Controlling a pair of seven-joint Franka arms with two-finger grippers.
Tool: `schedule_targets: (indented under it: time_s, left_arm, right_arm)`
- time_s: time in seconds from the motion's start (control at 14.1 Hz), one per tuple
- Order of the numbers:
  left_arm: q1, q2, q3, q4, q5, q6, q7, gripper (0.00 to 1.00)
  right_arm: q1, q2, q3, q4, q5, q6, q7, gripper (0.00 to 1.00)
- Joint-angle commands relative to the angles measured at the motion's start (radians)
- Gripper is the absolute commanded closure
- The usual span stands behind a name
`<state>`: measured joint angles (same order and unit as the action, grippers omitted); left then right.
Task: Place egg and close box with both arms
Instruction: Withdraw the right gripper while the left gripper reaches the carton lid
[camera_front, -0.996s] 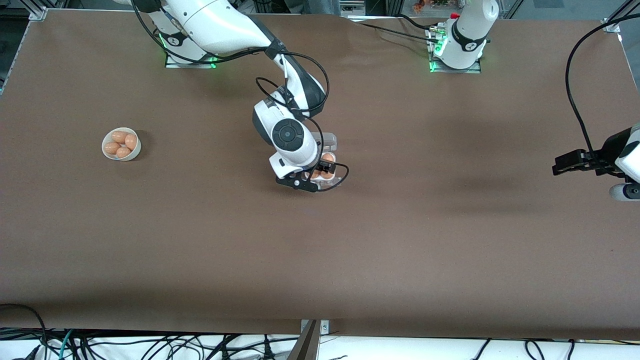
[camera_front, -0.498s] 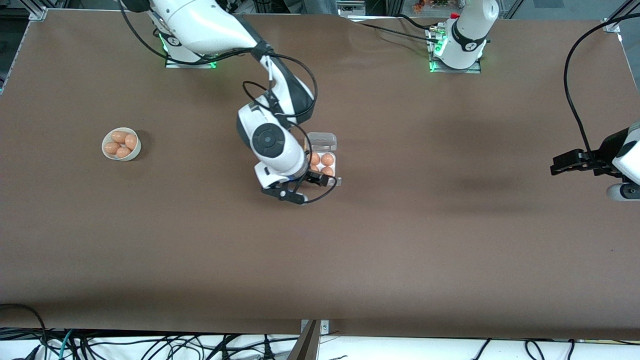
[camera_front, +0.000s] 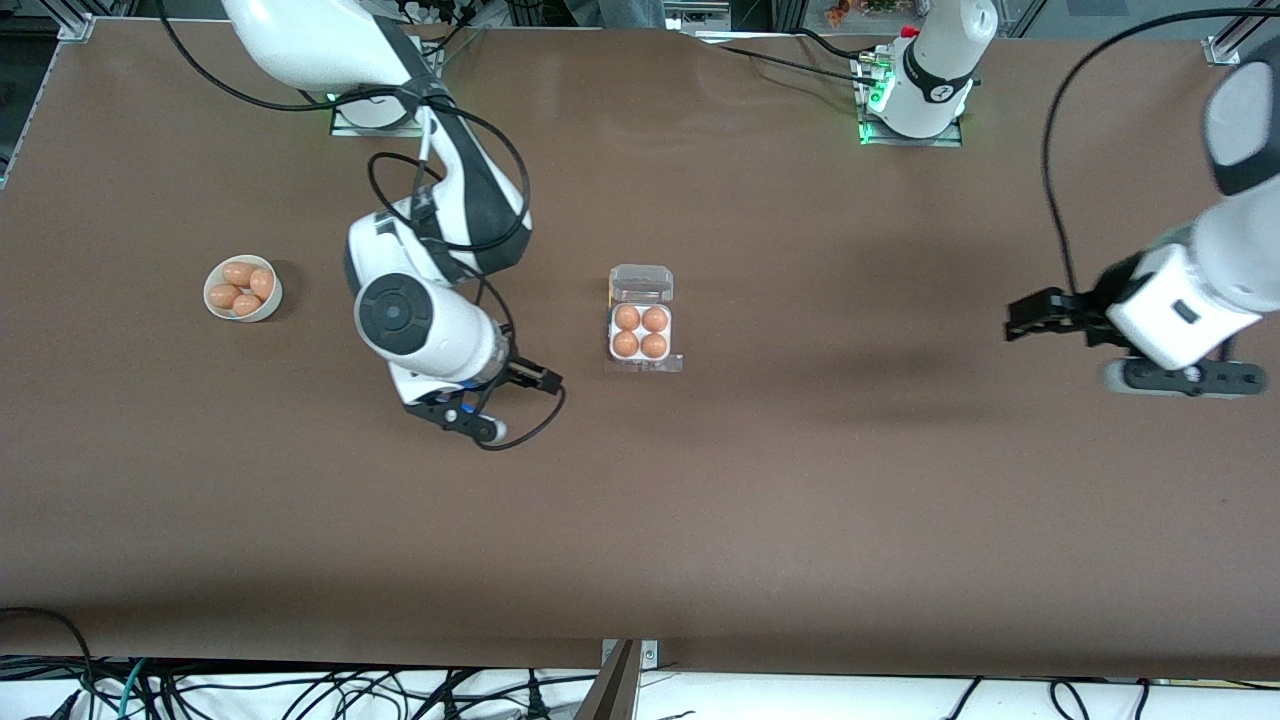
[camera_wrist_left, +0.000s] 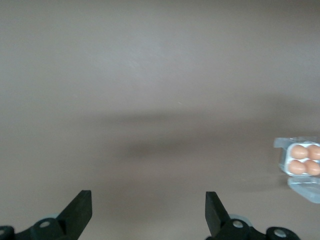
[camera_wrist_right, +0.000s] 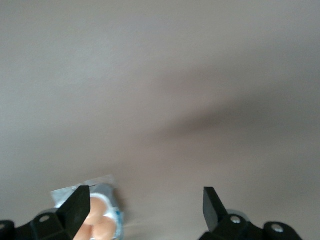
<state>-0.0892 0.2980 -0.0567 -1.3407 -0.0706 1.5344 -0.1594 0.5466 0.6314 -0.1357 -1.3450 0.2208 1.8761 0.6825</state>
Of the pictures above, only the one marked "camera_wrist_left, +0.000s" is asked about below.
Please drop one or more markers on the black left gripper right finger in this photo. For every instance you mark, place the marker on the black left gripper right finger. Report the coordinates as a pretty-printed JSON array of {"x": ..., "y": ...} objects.
[{"x": 216, "y": 217}]

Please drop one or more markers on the clear plastic egg box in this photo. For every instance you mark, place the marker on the clear plastic egg box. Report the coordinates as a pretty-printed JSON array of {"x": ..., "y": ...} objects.
[{"x": 302, "y": 187}]

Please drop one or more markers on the brown egg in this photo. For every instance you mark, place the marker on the brown egg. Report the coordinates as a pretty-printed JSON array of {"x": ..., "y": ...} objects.
[
  {"x": 314, "y": 152},
  {"x": 297, "y": 151},
  {"x": 313, "y": 167},
  {"x": 296, "y": 167}
]

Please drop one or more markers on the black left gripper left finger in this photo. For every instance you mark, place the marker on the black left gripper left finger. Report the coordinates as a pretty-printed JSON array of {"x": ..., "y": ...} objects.
[{"x": 75, "y": 217}]

